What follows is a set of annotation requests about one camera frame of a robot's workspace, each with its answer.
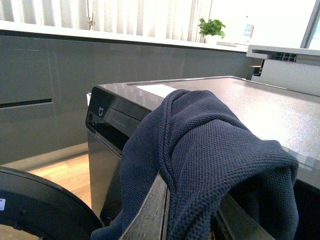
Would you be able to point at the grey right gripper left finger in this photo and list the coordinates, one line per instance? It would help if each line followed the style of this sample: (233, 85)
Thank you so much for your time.
(151, 221)

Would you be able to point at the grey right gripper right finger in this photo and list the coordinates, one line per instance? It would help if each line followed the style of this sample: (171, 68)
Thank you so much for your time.
(231, 222)

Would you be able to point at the navy blue knit garment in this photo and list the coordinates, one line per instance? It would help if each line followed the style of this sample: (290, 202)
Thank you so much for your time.
(203, 151)

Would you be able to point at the grey front-load washing machine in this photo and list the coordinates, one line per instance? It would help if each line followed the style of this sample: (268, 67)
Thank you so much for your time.
(271, 113)

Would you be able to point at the black washing machine door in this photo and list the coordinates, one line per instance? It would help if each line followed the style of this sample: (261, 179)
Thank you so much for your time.
(40, 207)

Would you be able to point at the dark grey cabinet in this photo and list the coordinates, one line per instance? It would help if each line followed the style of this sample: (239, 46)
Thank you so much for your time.
(44, 81)

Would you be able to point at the green potted plant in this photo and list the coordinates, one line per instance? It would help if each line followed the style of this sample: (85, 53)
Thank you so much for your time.
(211, 30)

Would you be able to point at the metal faucet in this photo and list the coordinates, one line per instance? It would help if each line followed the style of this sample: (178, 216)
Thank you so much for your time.
(90, 15)

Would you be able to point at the white window frame profile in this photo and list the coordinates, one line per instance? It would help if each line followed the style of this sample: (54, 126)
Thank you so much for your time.
(295, 69)

